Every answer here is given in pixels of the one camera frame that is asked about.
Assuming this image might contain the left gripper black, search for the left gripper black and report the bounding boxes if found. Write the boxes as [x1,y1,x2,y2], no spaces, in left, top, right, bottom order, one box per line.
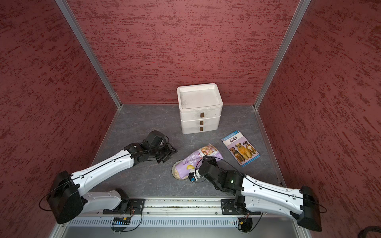
[149,141,178,163]

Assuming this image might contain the purple oats bag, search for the purple oats bag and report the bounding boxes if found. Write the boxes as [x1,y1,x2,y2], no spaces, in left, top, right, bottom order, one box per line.
[182,144,223,168]

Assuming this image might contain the white patterned breakfast bowl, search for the white patterned breakfast bowl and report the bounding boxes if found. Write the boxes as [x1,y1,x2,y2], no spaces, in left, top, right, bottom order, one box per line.
[172,160,194,180]

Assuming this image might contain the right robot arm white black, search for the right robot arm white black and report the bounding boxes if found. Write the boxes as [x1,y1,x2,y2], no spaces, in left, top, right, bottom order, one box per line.
[195,156,322,232]

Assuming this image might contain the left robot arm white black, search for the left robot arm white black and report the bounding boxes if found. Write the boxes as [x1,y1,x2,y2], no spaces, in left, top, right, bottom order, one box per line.
[46,131,177,224]

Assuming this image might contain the dog picture book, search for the dog picture book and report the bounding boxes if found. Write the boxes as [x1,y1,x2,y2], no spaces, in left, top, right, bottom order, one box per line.
[221,130,261,167]

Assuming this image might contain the white foam box stack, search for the white foam box stack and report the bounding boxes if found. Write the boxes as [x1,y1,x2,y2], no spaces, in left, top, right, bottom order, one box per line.
[177,83,223,134]

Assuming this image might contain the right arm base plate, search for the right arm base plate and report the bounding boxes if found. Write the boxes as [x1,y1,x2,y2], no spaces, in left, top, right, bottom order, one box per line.
[220,199,261,215]

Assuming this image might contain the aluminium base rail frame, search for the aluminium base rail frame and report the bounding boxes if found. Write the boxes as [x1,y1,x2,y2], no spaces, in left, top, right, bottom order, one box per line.
[50,197,311,238]

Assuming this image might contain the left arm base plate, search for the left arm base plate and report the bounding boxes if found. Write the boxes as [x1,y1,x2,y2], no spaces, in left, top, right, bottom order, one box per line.
[103,199,145,216]

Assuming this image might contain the left base cable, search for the left base cable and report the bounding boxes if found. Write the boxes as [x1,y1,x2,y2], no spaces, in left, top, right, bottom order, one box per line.
[111,205,143,233]

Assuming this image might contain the base cable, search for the base cable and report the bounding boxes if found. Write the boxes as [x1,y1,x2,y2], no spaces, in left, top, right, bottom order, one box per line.
[236,211,264,234]
[111,205,143,233]

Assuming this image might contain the right base cable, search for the right base cable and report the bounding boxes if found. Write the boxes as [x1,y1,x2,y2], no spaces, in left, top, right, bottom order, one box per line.
[236,211,264,234]

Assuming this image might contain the left corner aluminium post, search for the left corner aluminium post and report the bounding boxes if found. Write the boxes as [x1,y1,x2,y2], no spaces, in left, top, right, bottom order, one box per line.
[55,0,123,110]

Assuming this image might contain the corner aluminium post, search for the corner aluminium post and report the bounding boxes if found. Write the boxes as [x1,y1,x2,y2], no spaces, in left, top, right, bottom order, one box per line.
[55,0,123,110]
[254,0,311,111]

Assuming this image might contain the right corner aluminium post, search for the right corner aluminium post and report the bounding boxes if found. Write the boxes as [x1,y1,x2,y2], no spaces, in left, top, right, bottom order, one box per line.
[254,0,311,111]

